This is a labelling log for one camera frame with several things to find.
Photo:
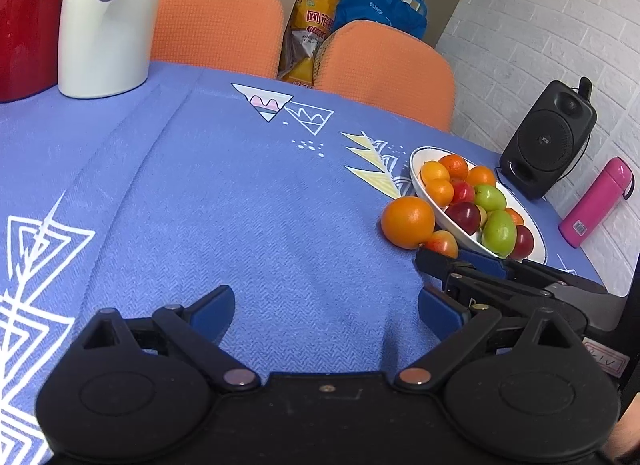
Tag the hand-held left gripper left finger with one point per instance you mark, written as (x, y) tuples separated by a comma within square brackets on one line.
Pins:
[(212, 312)]

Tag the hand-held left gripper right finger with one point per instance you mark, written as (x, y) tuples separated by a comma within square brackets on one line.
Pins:
[(442, 312)]

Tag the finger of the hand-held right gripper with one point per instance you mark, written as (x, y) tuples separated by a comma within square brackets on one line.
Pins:
[(480, 260), (500, 295)]

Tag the white plate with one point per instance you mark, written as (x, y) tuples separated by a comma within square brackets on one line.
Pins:
[(462, 240)]

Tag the green apple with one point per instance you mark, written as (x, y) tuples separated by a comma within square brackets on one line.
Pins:
[(499, 232), (490, 196)]

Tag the small red apple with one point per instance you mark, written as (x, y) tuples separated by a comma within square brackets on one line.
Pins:
[(440, 243), (462, 191)]

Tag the dark red plum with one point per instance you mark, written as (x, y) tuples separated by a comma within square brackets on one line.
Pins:
[(464, 216), (523, 241)]

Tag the large orange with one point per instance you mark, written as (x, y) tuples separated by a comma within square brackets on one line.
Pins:
[(408, 222)]

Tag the person's right forearm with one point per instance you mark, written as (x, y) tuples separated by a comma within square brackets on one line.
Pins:
[(631, 425)]

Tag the pink thermos bottle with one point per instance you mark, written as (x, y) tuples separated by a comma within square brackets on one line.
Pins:
[(592, 205)]

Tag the blue printed tablecloth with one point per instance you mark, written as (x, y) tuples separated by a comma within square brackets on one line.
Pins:
[(225, 195)]

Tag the black speaker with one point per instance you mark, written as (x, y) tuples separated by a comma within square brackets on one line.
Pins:
[(545, 140)]

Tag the black microphone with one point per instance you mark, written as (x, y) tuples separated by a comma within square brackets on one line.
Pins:
[(585, 89)]

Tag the orange chair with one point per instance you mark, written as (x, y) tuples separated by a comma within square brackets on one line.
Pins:
[(385, 70), (215, 25)]

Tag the blue plastic bag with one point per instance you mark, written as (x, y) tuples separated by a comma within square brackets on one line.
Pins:
[(380, 10)]

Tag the white thermos jug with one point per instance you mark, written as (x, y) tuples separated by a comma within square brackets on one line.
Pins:
[(100, 55)]

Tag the yellow plastic bag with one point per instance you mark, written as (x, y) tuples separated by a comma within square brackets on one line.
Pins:
[(310, 15)]

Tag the red thermos jug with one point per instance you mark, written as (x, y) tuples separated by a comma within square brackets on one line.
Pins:
[(25, 35)]

